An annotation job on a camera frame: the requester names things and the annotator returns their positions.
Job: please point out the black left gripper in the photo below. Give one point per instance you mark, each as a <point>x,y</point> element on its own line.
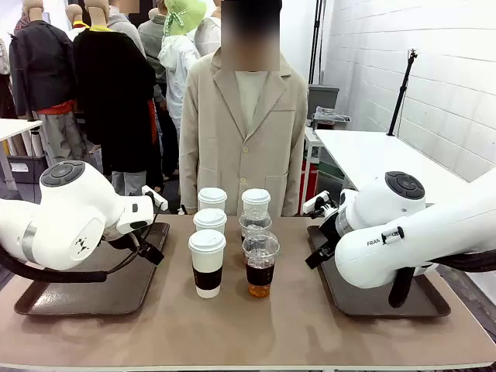
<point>122,241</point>

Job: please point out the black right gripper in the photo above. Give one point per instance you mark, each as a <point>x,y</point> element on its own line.
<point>330,232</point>

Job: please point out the white paper coffee cup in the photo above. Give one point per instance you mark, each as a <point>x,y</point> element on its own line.
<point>212,198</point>
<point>207,263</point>
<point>209,219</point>
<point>256,197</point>

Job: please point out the clear iced coffee cup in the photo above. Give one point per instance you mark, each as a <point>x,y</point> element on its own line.
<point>253,221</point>
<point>260,271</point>

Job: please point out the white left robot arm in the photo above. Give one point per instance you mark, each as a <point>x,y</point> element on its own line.
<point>77,217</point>

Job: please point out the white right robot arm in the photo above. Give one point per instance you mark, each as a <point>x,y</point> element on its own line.
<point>387,248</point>

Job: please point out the person's right forearm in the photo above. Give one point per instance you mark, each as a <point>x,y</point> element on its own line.
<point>188,182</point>

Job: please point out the person's left forearm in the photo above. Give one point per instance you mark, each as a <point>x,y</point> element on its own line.
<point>296,182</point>

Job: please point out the dark brown serving tray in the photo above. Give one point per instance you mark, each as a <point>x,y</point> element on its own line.
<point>116,294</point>
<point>348,298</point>

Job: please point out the red box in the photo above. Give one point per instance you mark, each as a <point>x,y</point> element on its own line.
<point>310,182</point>

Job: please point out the dark green crate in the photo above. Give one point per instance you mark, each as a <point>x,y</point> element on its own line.
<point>329,170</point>

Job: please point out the large white table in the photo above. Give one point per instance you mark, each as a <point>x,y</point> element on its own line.
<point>368,155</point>

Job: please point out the person in beige coat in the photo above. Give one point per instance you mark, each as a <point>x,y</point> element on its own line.
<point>240,155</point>

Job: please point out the clear plastic container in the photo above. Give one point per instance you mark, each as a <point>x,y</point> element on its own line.
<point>329,116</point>

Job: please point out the gray storage crate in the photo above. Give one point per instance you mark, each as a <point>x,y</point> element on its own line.
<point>27,170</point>

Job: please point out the white paper roll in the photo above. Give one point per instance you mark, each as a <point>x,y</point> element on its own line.
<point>36,143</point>

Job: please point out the gray bin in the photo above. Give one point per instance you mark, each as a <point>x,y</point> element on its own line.
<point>322,97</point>

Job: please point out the mannequin in black robe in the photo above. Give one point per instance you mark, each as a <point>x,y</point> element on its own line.
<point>112,97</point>

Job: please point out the small white side table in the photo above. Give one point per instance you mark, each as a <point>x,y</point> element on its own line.
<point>15,128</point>

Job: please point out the mannequin in white jacket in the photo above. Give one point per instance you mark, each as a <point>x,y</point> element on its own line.
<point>176,66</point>

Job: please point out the black tripod pole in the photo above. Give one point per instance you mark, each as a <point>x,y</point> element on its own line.
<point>403,87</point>

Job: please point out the mannequin in gray-green jacket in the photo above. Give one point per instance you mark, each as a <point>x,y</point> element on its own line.
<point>151,38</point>

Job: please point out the black light stand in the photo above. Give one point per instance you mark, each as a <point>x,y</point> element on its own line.
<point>315,38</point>

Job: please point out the mannequin in black jacket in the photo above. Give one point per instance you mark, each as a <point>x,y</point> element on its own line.
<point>38,66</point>

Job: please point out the mannequin in white checked shirt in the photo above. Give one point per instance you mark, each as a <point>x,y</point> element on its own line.
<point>207,36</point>

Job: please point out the person in gray hoodie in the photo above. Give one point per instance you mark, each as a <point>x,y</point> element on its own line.
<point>124,27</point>

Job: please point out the green bucket hat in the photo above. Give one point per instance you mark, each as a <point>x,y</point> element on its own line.
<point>182,17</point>

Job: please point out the mannequin with red-yellow collar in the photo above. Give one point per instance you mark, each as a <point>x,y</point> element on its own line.
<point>75,13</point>

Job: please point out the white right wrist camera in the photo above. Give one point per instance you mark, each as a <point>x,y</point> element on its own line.
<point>315,201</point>

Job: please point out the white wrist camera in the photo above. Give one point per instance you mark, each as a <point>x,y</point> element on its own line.
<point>315,201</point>
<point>155,197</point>

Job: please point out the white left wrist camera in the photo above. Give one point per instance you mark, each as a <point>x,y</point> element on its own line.
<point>155,197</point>

